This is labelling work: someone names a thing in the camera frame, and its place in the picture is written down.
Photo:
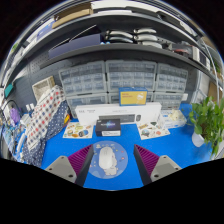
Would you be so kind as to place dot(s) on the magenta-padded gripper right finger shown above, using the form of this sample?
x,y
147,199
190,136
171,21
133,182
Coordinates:
x,y
165,165

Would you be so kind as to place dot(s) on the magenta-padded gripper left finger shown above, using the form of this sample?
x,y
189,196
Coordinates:
x,y
60,167

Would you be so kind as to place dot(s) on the white computer mouse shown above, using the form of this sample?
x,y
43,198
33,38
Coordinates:
x,y
105,158

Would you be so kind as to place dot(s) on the round blue rabbit mouse pad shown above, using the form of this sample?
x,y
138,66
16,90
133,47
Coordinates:
x,y
120,160

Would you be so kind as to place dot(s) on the navy dotted cloth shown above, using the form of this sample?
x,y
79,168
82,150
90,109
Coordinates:
x,y
55,133

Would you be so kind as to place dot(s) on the sticker sheet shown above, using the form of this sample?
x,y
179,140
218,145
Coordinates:
x,y
77,130
153,130

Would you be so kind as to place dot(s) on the red and white checked cloth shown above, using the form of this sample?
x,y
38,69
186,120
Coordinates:
x,y
45,116

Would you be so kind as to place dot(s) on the small black and white box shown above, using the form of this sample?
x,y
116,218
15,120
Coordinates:
x,y
108,128

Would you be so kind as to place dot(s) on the green potted plant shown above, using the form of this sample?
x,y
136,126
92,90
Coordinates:
x,y
206,120

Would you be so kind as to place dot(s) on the long white keyboard box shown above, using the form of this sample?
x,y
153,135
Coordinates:
x,y
93,111

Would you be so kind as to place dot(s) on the grey plastic drawer cabinet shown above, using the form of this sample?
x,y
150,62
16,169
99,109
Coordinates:
x,y
168,99
130,74
83,78
87,99
171,77
113,97

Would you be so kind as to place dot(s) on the yellow and blue box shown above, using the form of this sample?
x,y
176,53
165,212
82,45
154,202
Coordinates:
x,y
132,96

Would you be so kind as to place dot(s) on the white metal rack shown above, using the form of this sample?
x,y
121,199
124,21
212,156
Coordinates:
x,y
213,73

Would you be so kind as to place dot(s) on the dark wall shelf unit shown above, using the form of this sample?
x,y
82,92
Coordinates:
x,y
133,50

